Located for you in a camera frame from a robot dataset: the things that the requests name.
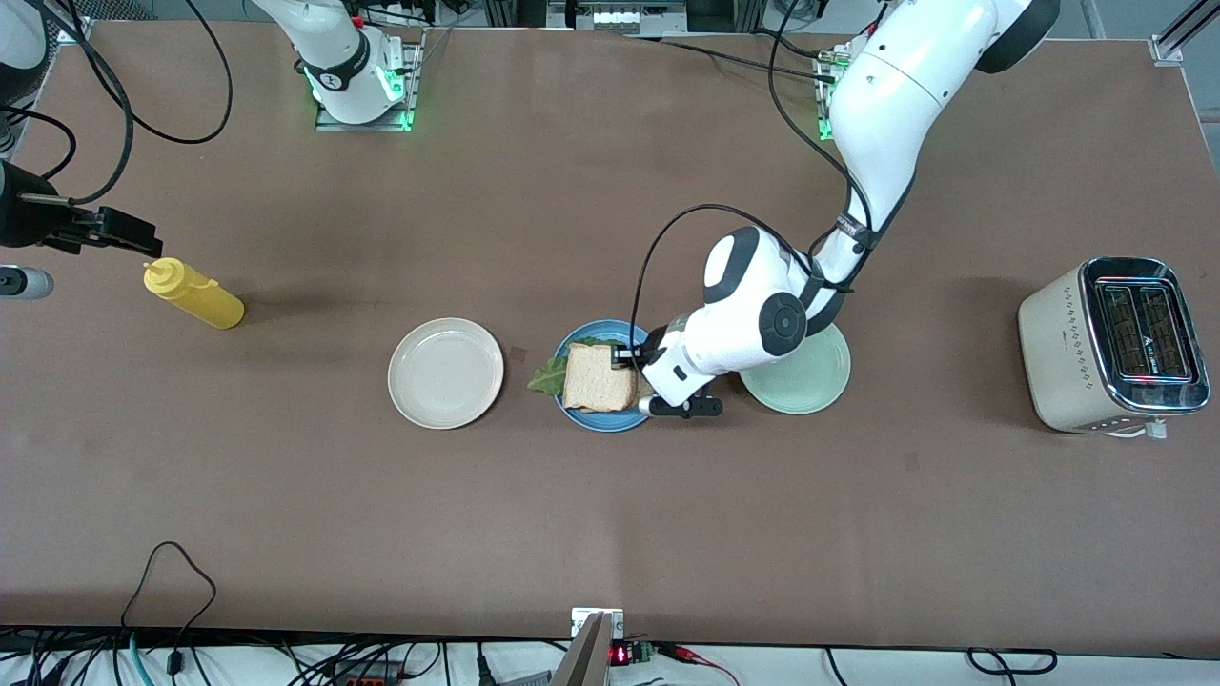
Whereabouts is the bread slice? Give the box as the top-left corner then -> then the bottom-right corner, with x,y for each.
561,343 -> 641,414

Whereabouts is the green lettuce leaf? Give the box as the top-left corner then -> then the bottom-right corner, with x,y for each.
526,333 -> 622,396

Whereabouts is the yellow mustard squeeze bottle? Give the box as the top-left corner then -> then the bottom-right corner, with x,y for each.
143,257 -> 246,331

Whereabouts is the blue round plate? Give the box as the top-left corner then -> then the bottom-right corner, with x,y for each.
550,319 -> 665,434

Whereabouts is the pale green round plate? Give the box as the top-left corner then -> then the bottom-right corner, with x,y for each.
739,322 -> 852,415

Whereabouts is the beige round plate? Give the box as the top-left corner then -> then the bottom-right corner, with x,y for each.
387,317 -> 505,431

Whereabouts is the red clip lead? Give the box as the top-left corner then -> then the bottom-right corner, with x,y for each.
658,643 -> 740,686

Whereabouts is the grey equipment box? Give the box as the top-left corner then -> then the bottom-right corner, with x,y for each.
548,0 -> 689,35

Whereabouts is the cream two-slot toaster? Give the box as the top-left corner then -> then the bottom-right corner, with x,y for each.
1017,255 -> 1211,441

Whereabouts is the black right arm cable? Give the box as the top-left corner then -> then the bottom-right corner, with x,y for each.
0,0 -> 235,207

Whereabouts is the white metal bracket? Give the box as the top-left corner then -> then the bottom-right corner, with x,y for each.
571,607 -> 625,639

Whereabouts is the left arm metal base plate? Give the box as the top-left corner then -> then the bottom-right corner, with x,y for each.
813,48 -> 842,142

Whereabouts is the black looped cable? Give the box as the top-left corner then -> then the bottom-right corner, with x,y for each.
119,540 -> 218,654

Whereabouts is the black table cable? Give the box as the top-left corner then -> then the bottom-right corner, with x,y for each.
624,34 -> 838,85

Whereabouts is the grey metal camera post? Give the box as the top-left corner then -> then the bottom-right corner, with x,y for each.
551,611 -> 614,686

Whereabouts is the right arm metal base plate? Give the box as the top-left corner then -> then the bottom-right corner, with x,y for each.
315,27 -> 426,132

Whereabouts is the black coiled cable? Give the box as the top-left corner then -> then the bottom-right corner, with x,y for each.
966,647 -> 1059,676

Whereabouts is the aluminium frame profile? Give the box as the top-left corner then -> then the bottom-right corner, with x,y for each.
1149,0 -> 1220,66

